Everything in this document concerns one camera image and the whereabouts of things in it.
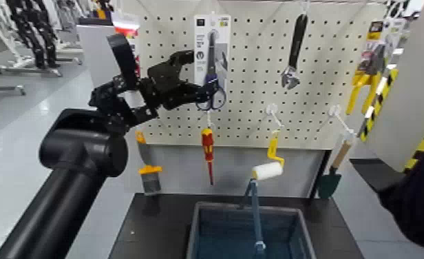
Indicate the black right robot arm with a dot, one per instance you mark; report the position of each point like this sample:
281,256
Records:
421,202

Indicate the black adjustable wrench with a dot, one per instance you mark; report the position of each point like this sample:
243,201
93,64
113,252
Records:
298,36

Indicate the red white adhesive tube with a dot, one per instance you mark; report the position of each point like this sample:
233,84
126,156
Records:
125,27

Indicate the blue grey plastic crate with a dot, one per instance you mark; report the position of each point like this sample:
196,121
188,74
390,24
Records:
226,235

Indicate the grey panel below pegboard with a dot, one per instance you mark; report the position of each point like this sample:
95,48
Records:
183,166

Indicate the white humanoid robot on stand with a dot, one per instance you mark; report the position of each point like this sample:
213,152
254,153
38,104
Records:
2,29

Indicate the grey partition with hazard tape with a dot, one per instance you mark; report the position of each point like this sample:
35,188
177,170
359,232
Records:
414,90

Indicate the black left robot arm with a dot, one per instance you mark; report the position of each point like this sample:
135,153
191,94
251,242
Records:
71,173

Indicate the blue scissors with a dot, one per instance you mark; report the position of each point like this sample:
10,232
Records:
202,36

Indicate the white perforated pegboard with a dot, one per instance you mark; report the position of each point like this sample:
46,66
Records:
251,123

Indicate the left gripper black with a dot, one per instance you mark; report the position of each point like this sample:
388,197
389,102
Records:
154,90

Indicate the white pegboard hook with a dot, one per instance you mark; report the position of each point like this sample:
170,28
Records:
208,119
305,6
335,110
271,108

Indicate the black humanoid robot on stand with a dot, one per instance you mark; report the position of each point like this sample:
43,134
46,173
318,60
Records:
35,32

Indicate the red yellow screwdriver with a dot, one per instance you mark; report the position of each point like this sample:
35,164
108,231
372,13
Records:
207,144

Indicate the grey wheeled stand base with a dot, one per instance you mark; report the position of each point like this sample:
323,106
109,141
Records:
2,88

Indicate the black panel frame post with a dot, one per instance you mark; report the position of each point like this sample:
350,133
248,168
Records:
324,159

